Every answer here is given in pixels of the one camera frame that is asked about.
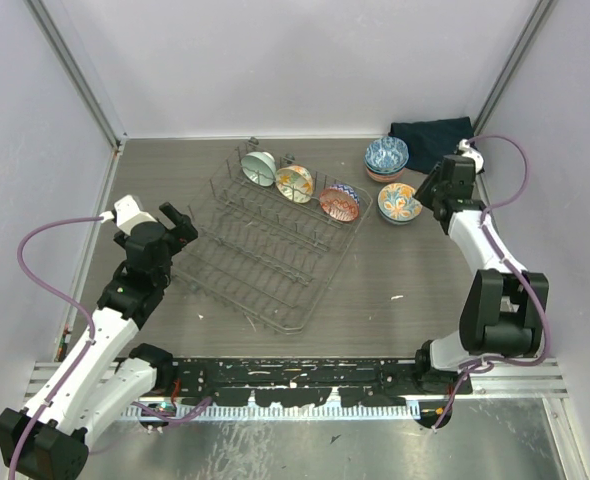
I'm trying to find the yellow blue floral bowl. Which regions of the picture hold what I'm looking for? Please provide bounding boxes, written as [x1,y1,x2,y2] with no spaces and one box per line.
[377,183,422,220]

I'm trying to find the green leaf pattern bowl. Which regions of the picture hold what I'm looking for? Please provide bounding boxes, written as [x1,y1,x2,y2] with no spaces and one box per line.
[365,165,405,177]

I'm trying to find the blue white diamond bowl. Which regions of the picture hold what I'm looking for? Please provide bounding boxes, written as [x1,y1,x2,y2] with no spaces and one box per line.
[364,136,409,170]

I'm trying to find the red blue zigzag bowl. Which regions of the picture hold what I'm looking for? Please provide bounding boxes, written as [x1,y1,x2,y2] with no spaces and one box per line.
[319,184,360,222]

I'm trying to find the yellow bowl with leaves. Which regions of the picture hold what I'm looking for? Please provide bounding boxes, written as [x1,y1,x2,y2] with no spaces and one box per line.
[275,165,314,204]

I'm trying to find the orange floral bowl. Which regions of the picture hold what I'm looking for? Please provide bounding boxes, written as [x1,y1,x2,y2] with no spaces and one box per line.
[370,176,400,184]

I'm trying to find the blue floral bowl front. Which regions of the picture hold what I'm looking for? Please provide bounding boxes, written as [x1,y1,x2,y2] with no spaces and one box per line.
[366,170,404,183]

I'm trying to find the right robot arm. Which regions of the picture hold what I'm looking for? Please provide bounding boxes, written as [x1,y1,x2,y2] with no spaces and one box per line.
[413,154,549,394]

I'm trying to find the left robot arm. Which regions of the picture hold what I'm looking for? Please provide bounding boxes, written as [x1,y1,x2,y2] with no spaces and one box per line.
[0,195,198,479]

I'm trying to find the dark blue cloth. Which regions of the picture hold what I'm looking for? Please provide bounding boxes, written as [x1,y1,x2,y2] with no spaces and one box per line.
[389,116,474,174]

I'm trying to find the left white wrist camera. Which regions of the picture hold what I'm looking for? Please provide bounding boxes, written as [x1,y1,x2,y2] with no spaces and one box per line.
[100,195,156,235]

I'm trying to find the grey wire dish rack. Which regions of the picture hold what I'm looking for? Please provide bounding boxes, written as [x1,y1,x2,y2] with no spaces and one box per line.
[172,138,372,334]

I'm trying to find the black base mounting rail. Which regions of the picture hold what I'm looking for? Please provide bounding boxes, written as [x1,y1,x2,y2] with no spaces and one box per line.
[124,356,476,407]

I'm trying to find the white slotted cable duct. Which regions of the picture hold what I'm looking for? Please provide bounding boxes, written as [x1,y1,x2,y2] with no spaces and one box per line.
[124,399,421,422]

